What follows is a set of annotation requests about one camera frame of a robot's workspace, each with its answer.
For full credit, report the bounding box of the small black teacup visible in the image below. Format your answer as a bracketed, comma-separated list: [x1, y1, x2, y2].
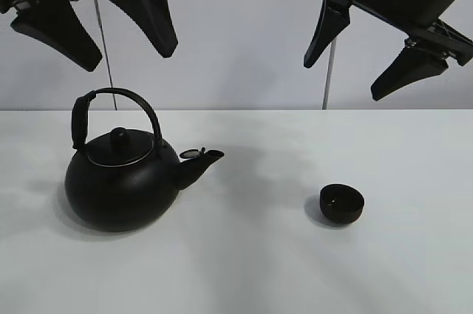
[319, 184, 365, 225]

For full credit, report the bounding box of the dark thin wall cable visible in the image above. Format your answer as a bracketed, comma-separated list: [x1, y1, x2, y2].
[94, 0, 118, 111]

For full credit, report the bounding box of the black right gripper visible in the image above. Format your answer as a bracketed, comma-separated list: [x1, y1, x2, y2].
[304, 0, 472, 101]

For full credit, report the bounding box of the black round teapot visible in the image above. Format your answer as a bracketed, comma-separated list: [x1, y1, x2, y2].
[64, 87, 225, 233]

